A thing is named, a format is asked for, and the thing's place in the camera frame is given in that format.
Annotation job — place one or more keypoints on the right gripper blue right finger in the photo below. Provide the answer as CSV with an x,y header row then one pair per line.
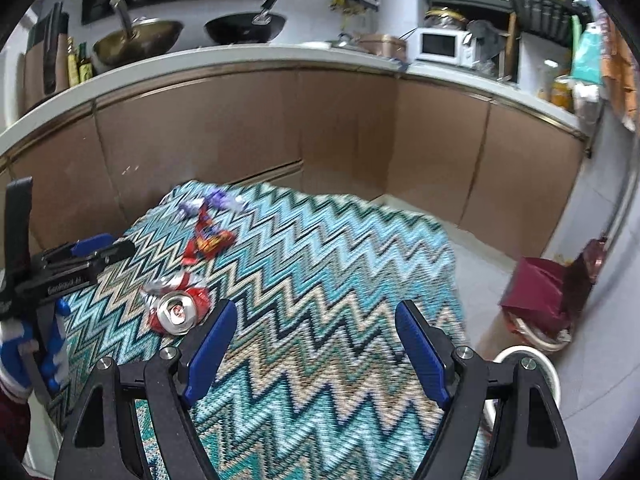
x,y
429,350

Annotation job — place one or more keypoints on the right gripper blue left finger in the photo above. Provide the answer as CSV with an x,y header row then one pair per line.
x,y
202,350

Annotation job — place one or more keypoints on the crushed red soda can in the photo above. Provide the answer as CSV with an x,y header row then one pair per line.
x,y
177,303

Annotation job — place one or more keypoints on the red snack wrapper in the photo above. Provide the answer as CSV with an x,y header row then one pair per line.
x,y
208,240

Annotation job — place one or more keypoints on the white round trash bin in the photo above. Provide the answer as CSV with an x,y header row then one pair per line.
x,y
527,439

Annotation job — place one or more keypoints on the brown kitchen cabinet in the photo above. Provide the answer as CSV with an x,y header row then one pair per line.
x,y
476,157

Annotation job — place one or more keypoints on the left blue gloved hand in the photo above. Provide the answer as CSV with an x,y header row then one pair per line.
x,y
29,368

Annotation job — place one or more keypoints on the teal zigzag woven mat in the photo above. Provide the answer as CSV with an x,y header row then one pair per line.
x,y
316,384

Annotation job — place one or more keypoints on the beige basket under dustpan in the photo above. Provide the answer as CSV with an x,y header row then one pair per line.
x,y
536,338

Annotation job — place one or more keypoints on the maroon dustpan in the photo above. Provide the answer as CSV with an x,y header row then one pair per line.
x,y
535,293

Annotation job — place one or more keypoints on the purple crumpled wrapper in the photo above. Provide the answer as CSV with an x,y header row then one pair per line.
x,y
217,200

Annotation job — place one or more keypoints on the maroon broom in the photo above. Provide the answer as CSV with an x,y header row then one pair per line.
x,y
583,273

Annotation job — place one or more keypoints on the oil bottles on counter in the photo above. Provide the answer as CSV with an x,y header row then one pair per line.
x,y
79,65

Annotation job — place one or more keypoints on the brass wok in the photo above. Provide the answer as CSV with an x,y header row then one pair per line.
x,y
136,40

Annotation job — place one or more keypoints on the orange jar on counter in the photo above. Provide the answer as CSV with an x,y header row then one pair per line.
x,y
561,94

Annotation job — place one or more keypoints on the white microwave oven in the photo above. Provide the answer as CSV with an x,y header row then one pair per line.
x,y
454,47

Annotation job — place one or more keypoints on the teal hanging towel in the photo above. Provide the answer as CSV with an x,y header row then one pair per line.
x,y
586,64

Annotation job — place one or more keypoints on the black frying pan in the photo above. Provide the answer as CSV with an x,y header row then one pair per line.
x,y
247,28

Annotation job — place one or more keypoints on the lidded pot in niche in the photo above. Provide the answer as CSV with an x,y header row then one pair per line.
x,y
444,18

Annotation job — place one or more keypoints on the orange patterned apron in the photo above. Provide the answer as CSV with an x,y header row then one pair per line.
x,y
618,69

